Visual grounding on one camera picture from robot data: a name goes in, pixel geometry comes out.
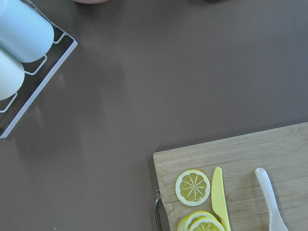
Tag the light blue cup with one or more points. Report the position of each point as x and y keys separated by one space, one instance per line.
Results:
x=24 y=34

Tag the lemon slice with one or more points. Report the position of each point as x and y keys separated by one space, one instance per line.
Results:
x=192 y=187

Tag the pink bowl with ice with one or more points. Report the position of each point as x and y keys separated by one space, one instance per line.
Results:
x=90 y=1

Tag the stacked lemon slices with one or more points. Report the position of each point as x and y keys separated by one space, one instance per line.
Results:
x=200 y=221

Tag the white wire cup rack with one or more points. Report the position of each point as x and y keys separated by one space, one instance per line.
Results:
x=37 y=75

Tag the wooden cutting board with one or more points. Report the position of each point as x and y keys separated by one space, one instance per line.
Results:
x=282 y=152

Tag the white mint cup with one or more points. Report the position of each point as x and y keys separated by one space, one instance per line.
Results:
x=12 y=75

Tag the yellow plastic knife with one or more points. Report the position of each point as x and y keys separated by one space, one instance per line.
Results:
x=218 y=199

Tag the white ceramic spoon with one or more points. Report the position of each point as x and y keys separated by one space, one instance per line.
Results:
x=276 y=222

